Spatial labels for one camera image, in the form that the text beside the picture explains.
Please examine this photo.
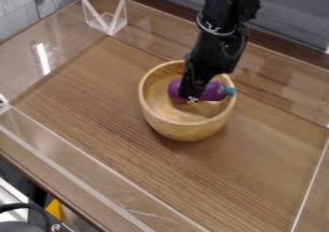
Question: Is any light wooden bowl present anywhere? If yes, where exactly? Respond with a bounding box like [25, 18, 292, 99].
[137, 60, 238, 142]

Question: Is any clear acrylic corner bracket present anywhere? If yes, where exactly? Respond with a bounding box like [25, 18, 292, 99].
[81, 0, 127, 36]

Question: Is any clear acrylic tray wall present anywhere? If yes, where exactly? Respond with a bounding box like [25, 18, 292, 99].
[0, 94, 208, 232]

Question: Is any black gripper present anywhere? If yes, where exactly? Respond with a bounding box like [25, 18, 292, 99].
[177, 27, 247, 104]

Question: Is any purple toy eggplant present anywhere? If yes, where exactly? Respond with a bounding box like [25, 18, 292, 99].
[167, 79, 236, 104]

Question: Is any black cable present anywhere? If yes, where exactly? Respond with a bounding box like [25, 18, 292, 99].
[0, 202, 50, 232]

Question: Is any black device with yellow label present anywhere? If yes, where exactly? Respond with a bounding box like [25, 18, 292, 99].
[26, 197, 100, 232]

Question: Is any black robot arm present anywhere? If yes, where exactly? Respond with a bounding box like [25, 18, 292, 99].
[177, 0, 260, 104]

